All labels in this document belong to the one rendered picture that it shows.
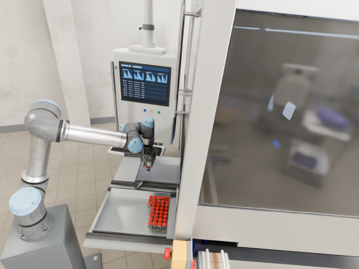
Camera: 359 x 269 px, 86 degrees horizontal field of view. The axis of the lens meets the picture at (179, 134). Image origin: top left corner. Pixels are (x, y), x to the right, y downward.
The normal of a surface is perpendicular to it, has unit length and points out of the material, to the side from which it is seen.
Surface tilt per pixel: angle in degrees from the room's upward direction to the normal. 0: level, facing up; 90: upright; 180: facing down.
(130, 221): 0
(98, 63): 90
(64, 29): 90
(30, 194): 8
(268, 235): 90
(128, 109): 90
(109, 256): 0
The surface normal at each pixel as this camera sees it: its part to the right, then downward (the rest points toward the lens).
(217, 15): -0.04, 0.50
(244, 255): 0.09, -0.86
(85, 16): 0.39, 0.49
